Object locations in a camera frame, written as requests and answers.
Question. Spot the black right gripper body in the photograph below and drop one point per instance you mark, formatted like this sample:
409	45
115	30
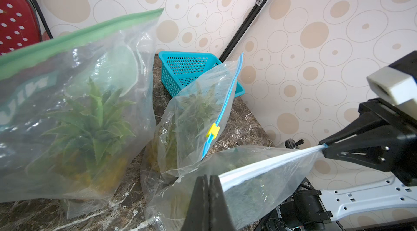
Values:
407	169

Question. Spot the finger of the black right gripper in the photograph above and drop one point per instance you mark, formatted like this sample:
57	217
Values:
381	126
382	157

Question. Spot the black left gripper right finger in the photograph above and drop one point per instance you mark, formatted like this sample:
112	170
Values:
219	216

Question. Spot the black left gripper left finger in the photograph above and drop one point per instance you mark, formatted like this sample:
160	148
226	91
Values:
197	217

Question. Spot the clear zip bag white seal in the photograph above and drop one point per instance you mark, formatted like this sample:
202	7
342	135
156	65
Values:
255	180

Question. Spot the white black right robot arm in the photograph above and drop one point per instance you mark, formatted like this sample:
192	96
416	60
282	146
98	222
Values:
309	209

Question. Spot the clear zip bag blue slider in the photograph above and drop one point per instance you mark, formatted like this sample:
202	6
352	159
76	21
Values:
225	75

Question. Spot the pineapple in slider bag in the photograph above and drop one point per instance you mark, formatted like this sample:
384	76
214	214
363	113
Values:
181	134

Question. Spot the pineapple in green bag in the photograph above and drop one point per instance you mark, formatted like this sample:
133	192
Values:
89	132

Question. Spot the clear zip bag green seal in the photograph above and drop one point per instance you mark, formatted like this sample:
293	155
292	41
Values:
117	53

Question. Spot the teal plastic basket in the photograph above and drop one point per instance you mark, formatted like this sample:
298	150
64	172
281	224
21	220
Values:
179	69

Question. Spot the red polka dot toaster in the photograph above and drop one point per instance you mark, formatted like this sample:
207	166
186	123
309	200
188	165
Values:
19	25

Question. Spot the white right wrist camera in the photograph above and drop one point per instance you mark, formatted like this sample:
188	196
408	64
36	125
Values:
397	83

